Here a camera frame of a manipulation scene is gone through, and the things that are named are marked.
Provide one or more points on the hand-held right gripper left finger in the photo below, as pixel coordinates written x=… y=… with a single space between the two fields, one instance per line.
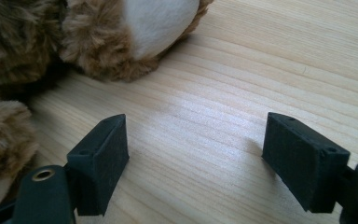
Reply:
x=98 y=168

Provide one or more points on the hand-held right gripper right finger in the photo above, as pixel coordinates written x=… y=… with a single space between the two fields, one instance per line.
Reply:
x=304 y=161

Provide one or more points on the brown and white plush toy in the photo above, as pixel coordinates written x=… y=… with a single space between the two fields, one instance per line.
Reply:
x=74 y=40

